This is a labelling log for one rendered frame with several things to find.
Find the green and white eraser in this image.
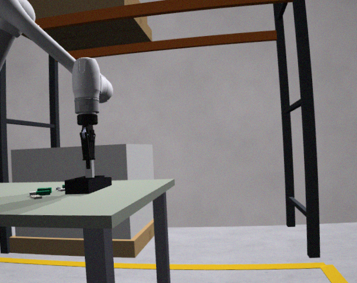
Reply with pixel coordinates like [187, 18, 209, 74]
[29, 190, 50, 196]

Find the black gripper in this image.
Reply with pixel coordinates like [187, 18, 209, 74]
[77, 114, 98, 177]

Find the black three-section bin rack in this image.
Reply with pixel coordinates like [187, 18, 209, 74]
[65, 176, 112, 195]

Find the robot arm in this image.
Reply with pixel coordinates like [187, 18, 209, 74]
[0, 0, 113, 114]

